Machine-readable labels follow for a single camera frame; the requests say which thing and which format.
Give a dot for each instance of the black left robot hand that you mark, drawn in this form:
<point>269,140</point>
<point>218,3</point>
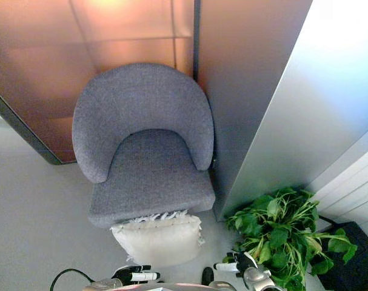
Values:
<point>135,274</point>

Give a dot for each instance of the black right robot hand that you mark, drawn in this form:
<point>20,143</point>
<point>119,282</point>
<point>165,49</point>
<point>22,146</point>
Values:
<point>236,263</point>

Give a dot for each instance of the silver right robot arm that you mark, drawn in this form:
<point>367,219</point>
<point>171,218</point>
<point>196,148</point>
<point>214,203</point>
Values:
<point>258,279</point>

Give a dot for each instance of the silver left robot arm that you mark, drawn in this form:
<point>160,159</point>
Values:
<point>103,285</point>

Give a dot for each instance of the white fringed pillow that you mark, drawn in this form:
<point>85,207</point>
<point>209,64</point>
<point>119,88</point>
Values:
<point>162,242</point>

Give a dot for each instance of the grey fabric armchair sofa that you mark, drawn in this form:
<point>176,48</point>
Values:
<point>147,121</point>

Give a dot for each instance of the black robot foot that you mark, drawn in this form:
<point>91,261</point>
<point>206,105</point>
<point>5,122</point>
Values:
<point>207,276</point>

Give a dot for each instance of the green leafy potted plant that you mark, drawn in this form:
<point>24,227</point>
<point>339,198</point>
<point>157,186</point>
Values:
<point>280,233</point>

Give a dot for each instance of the black square plant pot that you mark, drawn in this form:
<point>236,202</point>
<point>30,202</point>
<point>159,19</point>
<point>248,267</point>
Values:
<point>350,266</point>

